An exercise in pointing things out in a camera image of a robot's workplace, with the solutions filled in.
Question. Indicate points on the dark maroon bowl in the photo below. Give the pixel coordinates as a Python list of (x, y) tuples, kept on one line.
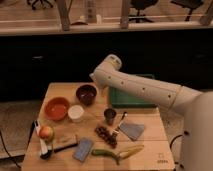
[(86, 94)]

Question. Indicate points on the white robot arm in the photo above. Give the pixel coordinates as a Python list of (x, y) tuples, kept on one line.
[(195, 106)]

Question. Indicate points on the green plastic tray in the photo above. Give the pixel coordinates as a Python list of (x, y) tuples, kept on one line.
[(120, 99)]

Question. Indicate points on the small metal cup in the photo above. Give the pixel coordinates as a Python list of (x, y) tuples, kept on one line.
[(109, 115)]

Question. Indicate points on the white cup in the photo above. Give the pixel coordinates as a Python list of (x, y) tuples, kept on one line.
[(76, 113)]

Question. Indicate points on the grey blue cloth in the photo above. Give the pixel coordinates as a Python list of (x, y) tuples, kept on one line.
[(131, 130)]

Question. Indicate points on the dark grape bunch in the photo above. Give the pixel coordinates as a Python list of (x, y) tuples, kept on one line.
[(104, 133)]

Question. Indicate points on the orange bowl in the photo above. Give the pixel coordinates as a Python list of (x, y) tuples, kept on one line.
[(56, 108)]

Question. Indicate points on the blue sponge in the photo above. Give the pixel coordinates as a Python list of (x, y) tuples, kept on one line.
[(83, 149)]

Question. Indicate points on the green chili pepper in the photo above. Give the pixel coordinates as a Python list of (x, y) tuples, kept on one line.
[(105, 153)]

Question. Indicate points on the yellow banana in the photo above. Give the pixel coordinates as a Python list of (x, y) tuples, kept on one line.
[(123, 154)]

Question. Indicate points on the red yellow apple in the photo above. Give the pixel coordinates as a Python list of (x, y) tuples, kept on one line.
[(46, 133)]

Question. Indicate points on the black office chair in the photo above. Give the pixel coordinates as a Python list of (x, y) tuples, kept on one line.
[(141, 5)]

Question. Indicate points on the white black tool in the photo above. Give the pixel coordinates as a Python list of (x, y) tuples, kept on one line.
[(40, 138)]

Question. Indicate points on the wooden post middle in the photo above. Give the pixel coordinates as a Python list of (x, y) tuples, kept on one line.
[(125, 8)]

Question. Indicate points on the wooden post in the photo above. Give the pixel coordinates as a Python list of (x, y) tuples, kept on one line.
[(63, 13), (125, 8)]

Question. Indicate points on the wooden post left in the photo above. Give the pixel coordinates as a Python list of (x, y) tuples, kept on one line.
[(63, 13)]

